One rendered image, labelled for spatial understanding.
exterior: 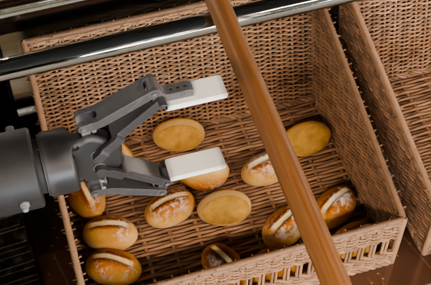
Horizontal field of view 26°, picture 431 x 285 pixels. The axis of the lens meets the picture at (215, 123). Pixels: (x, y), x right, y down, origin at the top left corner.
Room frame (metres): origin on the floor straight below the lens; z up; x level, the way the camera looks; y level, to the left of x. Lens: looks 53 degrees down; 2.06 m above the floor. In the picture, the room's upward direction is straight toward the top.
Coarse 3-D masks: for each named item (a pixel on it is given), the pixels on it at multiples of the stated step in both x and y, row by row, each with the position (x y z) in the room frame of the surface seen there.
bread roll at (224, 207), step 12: (216, 192) 0.92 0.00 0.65; (228, 192) 0.91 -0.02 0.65; (240, 192) 0.92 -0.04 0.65; (204, 204) 0.89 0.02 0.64; (216, 204) 0.89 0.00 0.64; (228, 204) 0.90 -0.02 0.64; (240, 204) 0.90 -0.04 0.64; (204, 216) 0.88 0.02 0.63; (216, 216) 0.88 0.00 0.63; (228, 216) 0.88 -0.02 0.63; (240, 216) 0.88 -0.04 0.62
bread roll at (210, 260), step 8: (208, 248) 0.81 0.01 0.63; (216, 248) 0.81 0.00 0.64; (224, 248) 0.81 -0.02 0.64; (208, 256) 0.79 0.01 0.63; (216, 256) 0.79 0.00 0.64; (224, 256) 0.79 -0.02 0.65; (232, 256) 0.79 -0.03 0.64; (208, 264) 0.78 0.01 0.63; (216, 264) 0.78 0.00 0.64; (240, 280) 0.75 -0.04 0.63
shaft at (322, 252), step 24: (216, 0) 0.85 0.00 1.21; (216, 24) 0.81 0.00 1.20; (240, 48) 0.76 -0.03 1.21; (240, 72) 0.73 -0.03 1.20; (264, 96) 0.69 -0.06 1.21; (264, 120) 0.65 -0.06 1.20; (264, 144) 0.63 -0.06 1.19; (288, 144) 0.62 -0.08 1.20; (288, 168) 0.59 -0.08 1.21; (288, 192) 0.56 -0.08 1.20; (312, 216) 0.52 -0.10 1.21; (312, 240) 0.50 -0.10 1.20; (312, 264) 0.48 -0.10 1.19; (336, 264) 0.47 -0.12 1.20
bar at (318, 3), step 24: (264, 0) 0.88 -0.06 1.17; (288, 0) 0.88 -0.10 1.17; (312, 0) 0.88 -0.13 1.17; (336, 0) 0.89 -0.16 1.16; (360, 0) 0.90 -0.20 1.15; (168, 24) 0.83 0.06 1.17; (192, 24) 0.83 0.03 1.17; (240, 24) 0.85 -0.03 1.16; (48, 48) 0.79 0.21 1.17; (72, 48) 0.79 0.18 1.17; (96, 48) 0.79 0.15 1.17; (120, 48) 0.80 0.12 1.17; (144, 48) 0.81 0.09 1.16; (0, 72) 0.76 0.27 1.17; (24, 72) 0.76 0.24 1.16
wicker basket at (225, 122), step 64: (256, 0) 1.21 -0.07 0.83; (320, 64) 1.17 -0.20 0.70; (256, 128) 1.10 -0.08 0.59; (192, 192) 0.96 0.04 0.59; (256, 192) 0.95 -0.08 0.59; (320, 192) 0.96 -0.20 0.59; (384, 192) 0.88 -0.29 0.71; (192, 256) 0.82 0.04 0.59; (256, 256) 0.74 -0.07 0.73; (384, 256) 0.80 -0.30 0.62
